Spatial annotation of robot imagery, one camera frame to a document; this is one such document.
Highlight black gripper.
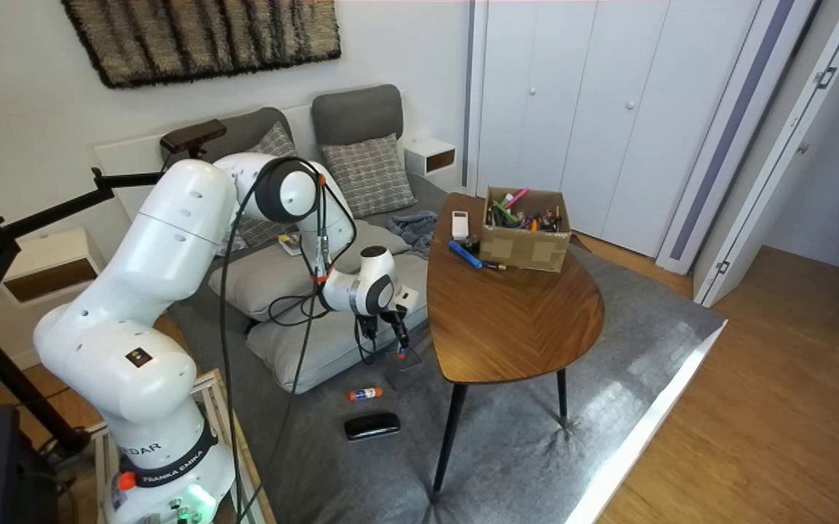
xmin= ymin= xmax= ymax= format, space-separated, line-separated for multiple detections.
xmin=357 ymin=283 xmax=415 ymax=364

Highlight orange white marker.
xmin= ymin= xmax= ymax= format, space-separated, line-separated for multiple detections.
xmin=344 ymin=383 xmax=390 ymax=403

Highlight large light grey cushion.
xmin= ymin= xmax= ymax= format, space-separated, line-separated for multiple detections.
xmin=243 ymin=254 xmax=436 ymax=395

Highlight black oblong case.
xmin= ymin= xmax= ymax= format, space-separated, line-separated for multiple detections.
xmin=342 ymin=411 xmax=405 ymax=441

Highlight blue-grey crumpled blanket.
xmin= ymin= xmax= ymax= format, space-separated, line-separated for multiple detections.
xmin=389 ymin=207 xmax=443 ymax=249

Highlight blue marker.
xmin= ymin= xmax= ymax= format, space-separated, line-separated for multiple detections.
xmin=446 ymin=239 xmax=489 ymax=274

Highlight brown wooden table black legs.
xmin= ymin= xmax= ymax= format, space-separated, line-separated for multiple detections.
xmin=427 ymin=189 xmax=609 ymax=500

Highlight white rectangular box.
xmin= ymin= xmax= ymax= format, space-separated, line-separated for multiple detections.
xmin=450 ymin=207 xmax=475 ymax=242

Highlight checkered grey pillow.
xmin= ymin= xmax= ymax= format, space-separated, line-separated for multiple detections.
xmin=319 ymin=130 xmax=419 ymax=220

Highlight open cardboard box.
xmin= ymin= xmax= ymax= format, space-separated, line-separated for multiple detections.
xmin=479 ymin=182 xmax=577 ymax=277

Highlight grey sofa headrest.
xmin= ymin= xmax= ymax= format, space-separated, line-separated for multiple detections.
xmin=310 ymin=80 xmax=408 ymax=150
xmin=159 ymin=104 xmax=297 ymax=165

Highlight white wardrobe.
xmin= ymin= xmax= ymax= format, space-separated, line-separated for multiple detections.
xmin=463 ymin=0 xmax=765 ymax=262

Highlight white and wood side box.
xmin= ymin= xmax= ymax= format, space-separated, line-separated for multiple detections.
xmin=0 ymin=223 xmax=105 ymax=306

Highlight white door panel grey stripe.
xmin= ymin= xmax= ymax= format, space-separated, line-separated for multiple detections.
xmin=653 ymin=0 xmax=824 ymax=280

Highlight plain white door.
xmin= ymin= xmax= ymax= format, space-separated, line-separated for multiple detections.
xmin=695 ymin=0 xmax=839 ymax=310

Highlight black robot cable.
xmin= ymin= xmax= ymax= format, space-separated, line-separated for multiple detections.
xmin=216 ymin=157 xmax=339 ymax=524

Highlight white wall shelf box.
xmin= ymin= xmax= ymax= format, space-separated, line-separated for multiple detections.
xmin=402 ymin=136 xmax=460 ymax=178

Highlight black camera stand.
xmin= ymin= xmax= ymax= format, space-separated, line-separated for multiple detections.
xmin=0 ymin=165 xmax=166 ymax=460

